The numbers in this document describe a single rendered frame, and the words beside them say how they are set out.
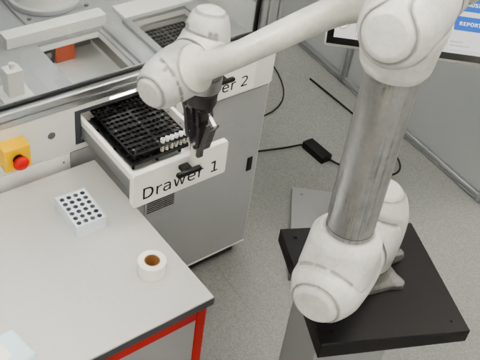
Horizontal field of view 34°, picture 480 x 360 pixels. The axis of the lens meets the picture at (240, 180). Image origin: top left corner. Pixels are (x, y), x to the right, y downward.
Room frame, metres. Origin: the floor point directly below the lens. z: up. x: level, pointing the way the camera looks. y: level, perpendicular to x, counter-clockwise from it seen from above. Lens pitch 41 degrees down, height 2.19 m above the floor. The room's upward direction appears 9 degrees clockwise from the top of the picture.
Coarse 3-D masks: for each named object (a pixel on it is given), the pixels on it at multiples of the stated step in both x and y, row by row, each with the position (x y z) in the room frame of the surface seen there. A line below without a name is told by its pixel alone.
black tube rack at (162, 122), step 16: (96, 112) 1.66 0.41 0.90; (112, 112) 1.67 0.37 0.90; (128, 112) 1.68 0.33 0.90; (144, 112) 1.70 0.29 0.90; (160, 112) 1.70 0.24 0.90; (96, 128) 1.64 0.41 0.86; (112, 128) 1.60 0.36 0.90; (128, 128) 1.62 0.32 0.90; (144, 128) 1.62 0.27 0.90; (160, 128) 1.67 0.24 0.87; (176, 128) 1.64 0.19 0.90; (112, 144) 1.58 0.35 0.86; (128, 144) 1.55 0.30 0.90; (144, 144) 1.59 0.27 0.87; (128, 160) 1.52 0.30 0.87; (144, 160) 1.53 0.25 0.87
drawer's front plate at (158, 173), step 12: (216, 144) 1.56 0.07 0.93; (228, 144) 1.59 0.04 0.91; (180, 156) 1.49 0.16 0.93; (204, 156) 1.54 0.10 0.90; (216, 156) 1.57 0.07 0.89; (144, 168) 1.43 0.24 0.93; (156, 168) 1.44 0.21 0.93; (168, 168) 1.46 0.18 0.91; (204, 168) 1.54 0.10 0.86; (216, 168) 1.57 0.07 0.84; (132, 180) 1.40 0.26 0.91; (144, 180) 1.42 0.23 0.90; (156, 180) 1.44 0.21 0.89; (168, 180) 1.46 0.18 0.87; (192, 180) 1.52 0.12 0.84; (132, 192) 1.40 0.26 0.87; (168, 192) 1.47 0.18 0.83; (132, 204) 1.39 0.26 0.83
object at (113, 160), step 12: (168, 108) 1.75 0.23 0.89; (84, 120) 1.63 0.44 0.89; (180, 120) 1.70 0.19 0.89; (84, 132) 1.61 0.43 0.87; (96, 132) 1.58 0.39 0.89; (96, 144) 1.56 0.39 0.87; (108, 144) 1.54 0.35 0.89; (108, 156) 1.52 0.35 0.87; (120, 156) 1.57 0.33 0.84; (168, 156) 1.60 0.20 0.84; (120, 168) 1.48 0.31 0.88; (120, 180) 1.47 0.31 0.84
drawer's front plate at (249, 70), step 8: (232, 72) 1.95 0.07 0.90; (240, 72) 1.97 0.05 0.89; (248, 72) 1.99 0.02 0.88; (240, 80) 1.97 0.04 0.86; (248, 80) 1.99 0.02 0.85; (232, 88) 1.95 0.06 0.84; (240, 88) 1.97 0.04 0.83; (248, 88) 1.99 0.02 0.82; (224, 96) 1.93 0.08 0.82; (176, 104) 1.81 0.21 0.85
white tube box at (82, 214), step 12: (72, 192) 1.44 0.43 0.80; (84, 192) 1.45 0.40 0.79; (60, 204) 1.39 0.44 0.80; (72, 204) 1.40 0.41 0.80; (84, 204) 1.41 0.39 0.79; (96, 204) 1.41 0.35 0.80; (72, 216) 1.36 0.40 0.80; (84, 216) 1.37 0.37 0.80; (96, 216) 1.37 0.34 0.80; (72, 228) 1.34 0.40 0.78; (84, 228) 1.34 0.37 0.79; (96, 228) 1.36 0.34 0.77
